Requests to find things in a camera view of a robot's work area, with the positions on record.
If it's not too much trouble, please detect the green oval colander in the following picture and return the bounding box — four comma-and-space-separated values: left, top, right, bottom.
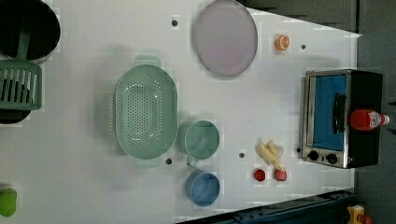
114, 55, 178, 169

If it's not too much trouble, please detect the blue metal table frame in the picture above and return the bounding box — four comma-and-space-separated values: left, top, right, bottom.
178, 190, 357, 224

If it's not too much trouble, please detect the yellow red emergency button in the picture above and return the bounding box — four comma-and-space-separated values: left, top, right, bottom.
347, 204, 373, 224

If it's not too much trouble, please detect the silver toaster oven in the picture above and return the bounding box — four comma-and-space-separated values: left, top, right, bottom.
302, 69, 383, 169

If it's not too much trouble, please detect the lime green object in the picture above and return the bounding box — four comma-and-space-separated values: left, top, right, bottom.
0, 188, 17, 217

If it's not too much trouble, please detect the red ketchup bottle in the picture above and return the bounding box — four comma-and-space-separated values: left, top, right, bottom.
349, 109, 389, 131

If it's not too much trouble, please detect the peeled banana toy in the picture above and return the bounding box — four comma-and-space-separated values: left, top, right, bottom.
257, 140, 285, 172

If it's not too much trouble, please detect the black round pot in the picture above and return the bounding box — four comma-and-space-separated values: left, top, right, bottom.
0, 0, 61, 63

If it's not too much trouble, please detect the blue cup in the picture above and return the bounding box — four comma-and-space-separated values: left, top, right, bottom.
185, 170, 220, 207

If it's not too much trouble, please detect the green slotted spatula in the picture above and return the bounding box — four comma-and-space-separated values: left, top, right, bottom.
0, 19, 42, 111

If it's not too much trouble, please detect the grey round plate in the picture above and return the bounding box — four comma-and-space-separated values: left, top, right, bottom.
193, 0, 258, 76

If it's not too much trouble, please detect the red tomato toy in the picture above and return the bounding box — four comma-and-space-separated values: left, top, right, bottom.
253, 169, 266, 182

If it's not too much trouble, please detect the green cup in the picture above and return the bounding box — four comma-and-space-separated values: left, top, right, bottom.
177, 120, 220, 168

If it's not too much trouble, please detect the red apple toy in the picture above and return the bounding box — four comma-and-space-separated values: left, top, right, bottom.
274, 169, 287, 181

